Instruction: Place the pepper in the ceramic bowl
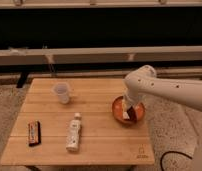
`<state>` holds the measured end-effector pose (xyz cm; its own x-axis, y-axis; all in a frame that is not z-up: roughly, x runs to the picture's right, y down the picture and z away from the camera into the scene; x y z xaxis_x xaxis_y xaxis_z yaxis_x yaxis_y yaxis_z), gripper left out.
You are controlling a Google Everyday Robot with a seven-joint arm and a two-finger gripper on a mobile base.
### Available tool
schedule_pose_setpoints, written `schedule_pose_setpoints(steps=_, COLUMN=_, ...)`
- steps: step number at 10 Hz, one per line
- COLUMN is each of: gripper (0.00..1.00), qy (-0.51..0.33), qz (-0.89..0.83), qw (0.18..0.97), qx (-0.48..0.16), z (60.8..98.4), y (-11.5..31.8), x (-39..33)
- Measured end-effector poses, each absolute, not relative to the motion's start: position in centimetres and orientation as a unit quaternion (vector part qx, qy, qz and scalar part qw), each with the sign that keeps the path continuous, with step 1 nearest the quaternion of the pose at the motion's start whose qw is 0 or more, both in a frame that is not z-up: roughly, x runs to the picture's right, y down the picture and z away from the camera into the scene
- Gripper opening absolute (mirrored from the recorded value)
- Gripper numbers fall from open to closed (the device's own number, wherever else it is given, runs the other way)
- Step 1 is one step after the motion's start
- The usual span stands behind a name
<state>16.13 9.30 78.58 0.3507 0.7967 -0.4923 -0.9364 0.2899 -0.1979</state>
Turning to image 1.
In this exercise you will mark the light wooden table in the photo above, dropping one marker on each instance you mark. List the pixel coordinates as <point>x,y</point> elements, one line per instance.
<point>103,141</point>

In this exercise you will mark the orange ceramic bowl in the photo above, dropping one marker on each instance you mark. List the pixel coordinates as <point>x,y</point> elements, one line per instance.
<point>119,106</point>

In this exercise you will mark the white plastic bottle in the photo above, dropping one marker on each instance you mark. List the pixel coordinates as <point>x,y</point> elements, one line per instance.
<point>73,136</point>

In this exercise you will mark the clear plastic cup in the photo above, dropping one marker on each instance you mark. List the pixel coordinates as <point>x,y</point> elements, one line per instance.
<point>62,91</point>

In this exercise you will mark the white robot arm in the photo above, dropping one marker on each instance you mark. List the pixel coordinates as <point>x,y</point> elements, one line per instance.
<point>145,80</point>

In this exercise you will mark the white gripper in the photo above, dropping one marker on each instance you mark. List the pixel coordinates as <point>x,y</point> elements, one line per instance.
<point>131,98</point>

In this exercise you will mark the long wooden beam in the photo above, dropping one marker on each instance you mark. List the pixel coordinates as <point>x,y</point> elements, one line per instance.
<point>97,55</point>

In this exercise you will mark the dark snack bar packet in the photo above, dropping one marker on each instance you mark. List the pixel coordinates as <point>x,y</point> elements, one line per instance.
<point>34,133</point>

